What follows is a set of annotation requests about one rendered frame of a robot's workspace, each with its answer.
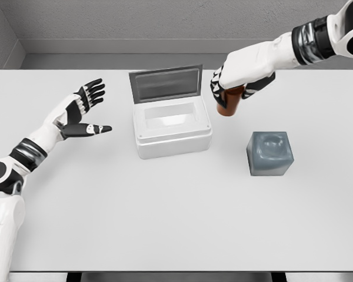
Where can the grey cube container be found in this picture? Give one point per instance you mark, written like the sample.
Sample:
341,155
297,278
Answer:
269,154

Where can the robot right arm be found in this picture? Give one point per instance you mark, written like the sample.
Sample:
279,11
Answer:
320,32

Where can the brown cup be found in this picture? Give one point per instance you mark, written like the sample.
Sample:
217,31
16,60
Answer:
230,101

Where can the white box with open lid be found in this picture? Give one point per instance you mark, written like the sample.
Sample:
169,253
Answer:
170,117

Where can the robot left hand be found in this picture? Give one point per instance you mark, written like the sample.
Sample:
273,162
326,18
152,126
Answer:
73,113

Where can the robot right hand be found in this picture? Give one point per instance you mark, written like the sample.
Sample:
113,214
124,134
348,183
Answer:
244,69

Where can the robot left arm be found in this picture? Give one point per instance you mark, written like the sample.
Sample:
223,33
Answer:
14,188

